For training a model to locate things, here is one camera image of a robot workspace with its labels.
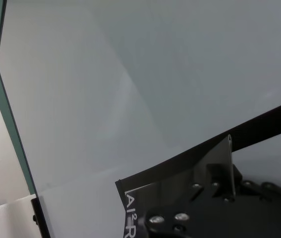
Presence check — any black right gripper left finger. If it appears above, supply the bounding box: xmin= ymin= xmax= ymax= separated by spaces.
xmin=206 ymin=163 xmax=231 ymax=199

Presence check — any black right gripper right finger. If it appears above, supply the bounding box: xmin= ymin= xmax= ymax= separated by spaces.
xmin=232 ymin=164 xmax=243 ymax=195

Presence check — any black metal table leg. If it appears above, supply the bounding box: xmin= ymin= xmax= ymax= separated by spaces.
xmin=30 ymin=197 xmax=51 ymax=238

